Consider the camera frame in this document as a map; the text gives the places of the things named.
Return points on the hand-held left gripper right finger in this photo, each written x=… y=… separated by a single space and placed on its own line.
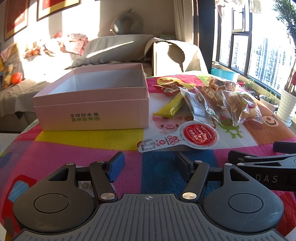
x=183 y=165

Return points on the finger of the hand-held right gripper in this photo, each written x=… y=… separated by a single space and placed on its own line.
x=285 y=147
x=238 y=157

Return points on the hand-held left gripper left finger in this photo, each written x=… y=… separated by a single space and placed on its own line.
x=116 y=165

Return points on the red lidded jelly cup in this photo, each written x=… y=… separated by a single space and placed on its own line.
x=198 y=136

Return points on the round bun clear packet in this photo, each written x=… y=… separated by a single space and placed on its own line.
x=242 y=106

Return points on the yellow snack bar packet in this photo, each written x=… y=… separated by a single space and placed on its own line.
x=172 y=105

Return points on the brown bread clear packet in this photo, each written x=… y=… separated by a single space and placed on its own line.
x=211 y=98

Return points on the small bread packet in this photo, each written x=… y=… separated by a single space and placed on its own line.
x=220 y=83

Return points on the red brown snack packet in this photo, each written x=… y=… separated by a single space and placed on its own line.
x=167 y=88

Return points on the tall white planter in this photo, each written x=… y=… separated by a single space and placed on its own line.
x=286 y=106

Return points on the white pot with grass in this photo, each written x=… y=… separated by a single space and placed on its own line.
x=268 y=103

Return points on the cartoon printed blanket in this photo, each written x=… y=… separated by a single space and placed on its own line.
x=69 y=148

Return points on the red plant pot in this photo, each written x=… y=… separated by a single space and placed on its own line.
x=245 y=85

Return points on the teal and green buckets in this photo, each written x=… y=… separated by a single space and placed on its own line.
x=223 y=74

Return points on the dark framed window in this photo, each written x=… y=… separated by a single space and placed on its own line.
x=251 y=37

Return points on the grey sofa pillow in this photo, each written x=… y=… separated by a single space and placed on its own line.
x=111 y=48

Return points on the green potted tree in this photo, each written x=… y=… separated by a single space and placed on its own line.
x=289 y=23

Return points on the beige covered sofa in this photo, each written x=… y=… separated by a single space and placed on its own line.
x=34 y=69

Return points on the pale green box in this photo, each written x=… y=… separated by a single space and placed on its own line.
x=167 y=36

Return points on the pink crumpled cloth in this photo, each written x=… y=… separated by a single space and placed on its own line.
x=69 y=44

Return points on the orange ball toy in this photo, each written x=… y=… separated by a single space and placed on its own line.
x=17 y=78

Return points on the small plush toys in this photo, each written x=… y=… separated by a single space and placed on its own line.
x=33 y=51

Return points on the grey neck pillow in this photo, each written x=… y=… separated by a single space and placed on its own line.
x=124 y=23

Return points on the beige curtain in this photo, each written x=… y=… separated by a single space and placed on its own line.
x=185 y=20

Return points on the yellow plush toy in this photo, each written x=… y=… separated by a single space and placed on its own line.
x=6 y=71

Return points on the red framed wall picture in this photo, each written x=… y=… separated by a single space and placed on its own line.
x=17 y=18
x=57 y=8

